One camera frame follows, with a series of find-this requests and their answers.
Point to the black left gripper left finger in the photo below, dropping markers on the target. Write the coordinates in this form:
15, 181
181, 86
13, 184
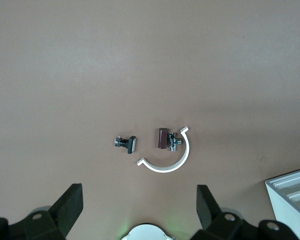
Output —
65, 207

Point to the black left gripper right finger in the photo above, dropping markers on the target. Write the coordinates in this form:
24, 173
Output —
210, 215

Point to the white drawer cabinet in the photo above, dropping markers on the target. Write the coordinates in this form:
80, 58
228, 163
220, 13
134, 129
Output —
285, 212

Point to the chrome valve fitting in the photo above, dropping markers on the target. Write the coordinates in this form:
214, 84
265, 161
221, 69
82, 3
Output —
172, 143

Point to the brown table cover mat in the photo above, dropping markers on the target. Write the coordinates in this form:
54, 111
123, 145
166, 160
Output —
140, 62

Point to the black square push switch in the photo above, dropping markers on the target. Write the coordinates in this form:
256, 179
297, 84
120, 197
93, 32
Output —
130, 145

